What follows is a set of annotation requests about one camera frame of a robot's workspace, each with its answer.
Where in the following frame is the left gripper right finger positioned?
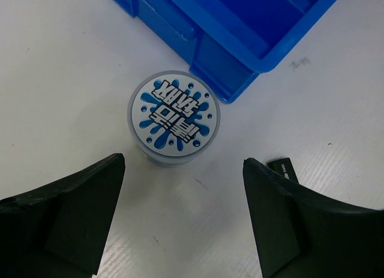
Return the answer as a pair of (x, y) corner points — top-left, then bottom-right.
(242, 158), (383, 277)

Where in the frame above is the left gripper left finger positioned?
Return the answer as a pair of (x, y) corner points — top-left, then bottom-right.
(1, 153), (125, 277)

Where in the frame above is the pink highlighter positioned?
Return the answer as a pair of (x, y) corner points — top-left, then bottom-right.
(266, 157), (299, 183)

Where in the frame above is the blue plastic divided bin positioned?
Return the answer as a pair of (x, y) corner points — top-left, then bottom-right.
(114, 0), (337, 104)

